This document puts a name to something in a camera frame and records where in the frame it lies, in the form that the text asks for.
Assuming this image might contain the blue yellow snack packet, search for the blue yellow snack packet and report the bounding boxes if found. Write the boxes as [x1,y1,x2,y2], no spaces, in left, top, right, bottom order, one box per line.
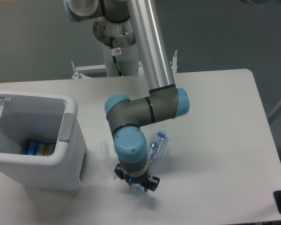
[21,139,56,156]

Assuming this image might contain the white right table bracket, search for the white right table bracket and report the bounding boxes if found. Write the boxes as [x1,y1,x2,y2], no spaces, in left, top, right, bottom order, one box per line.
[170,50,178,74]

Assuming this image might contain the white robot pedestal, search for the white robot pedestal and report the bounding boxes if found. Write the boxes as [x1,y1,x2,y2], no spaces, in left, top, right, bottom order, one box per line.
[93,16,140,77]

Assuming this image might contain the white plastic wrapper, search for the white plastic wrapper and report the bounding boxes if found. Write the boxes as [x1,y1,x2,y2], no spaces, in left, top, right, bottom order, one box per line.
[100,139,119,179]

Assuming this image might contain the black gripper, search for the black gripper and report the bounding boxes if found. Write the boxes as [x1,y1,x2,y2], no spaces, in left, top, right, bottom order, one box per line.
[114,164,160,192]

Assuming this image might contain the white trash can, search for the white trash can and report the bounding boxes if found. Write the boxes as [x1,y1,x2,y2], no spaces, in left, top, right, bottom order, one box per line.
[0,89,87,191]

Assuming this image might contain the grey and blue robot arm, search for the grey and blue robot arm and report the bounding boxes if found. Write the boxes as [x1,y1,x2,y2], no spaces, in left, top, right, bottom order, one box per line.
[63,0,190,191]

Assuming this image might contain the clear crushed plastic bottle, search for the clear crushed plastic bottle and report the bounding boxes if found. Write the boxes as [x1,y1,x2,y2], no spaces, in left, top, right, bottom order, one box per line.
[129,130,168,192]

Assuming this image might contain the black cable on pedestal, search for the black cable on pedestal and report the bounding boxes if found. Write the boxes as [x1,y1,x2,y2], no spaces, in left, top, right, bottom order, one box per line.
[109,36,123,76]

